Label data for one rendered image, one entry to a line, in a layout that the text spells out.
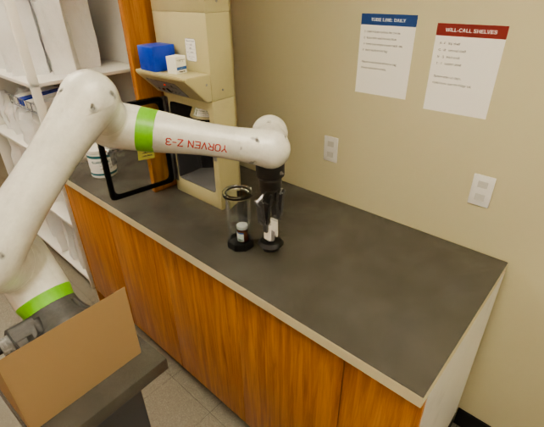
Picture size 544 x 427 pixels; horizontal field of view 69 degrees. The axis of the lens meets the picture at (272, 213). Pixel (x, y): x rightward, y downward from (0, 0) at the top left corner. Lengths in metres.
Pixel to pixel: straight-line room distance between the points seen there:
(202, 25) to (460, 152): 1.00
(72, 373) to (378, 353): 0.75
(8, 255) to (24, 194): 0.12
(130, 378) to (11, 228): 0.47
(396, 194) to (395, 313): 0.59
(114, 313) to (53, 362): 0.16
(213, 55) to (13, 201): 0.90
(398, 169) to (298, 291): 0.66
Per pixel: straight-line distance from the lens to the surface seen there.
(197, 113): 1.71
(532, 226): 1.58
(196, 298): 1.69
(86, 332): 1.04
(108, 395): 1.13
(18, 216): 0.94
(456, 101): 1.51
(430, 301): 1.35
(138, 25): 1.82
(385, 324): 1.23
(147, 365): 1.15
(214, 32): 1.56
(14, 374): 1.01
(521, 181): 1.53
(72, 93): 0.95
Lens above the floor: 1.79
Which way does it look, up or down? 30 degrees down
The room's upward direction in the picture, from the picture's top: 1 degrees counter-clockwise
